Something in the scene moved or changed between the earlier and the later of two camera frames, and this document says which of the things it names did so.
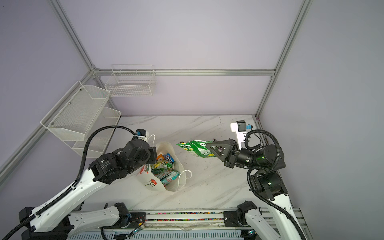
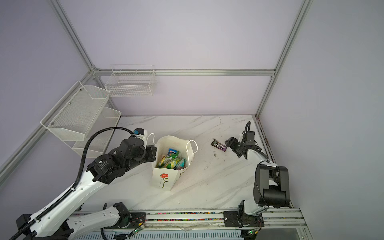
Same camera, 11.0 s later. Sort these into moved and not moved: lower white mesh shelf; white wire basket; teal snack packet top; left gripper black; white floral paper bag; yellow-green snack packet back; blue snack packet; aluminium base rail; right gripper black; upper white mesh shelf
Moved: teal snack packet top; yellow-green snack packet back; right gripper black; white floral paper bag; blue snack packet
Not moved: lower white mesh shelf; white wire basket; aluminium base rail; upper white mesh shelf; left gripper black
